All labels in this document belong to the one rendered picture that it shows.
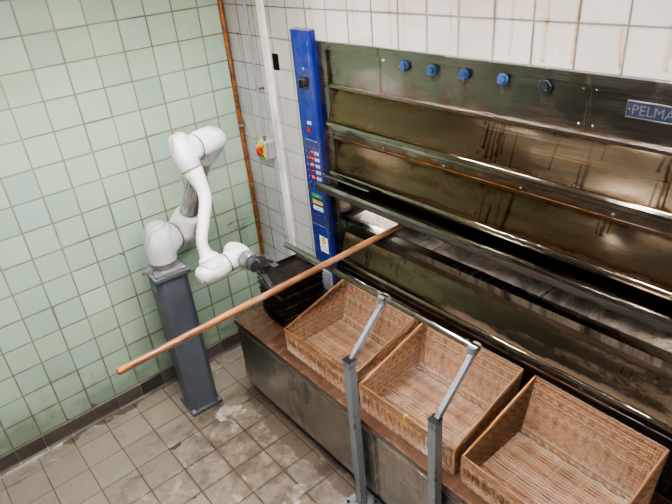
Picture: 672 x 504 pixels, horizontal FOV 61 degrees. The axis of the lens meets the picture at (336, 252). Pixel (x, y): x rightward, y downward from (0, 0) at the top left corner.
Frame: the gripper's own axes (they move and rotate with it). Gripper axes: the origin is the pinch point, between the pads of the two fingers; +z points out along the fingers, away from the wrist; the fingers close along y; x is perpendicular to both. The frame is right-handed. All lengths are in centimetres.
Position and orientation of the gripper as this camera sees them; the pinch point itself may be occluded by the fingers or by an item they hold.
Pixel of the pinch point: (277, 278)
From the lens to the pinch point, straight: 262.7
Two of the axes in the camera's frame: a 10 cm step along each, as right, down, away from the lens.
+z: 6.5, 3.3, -6.8
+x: -7.5, 3.8, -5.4
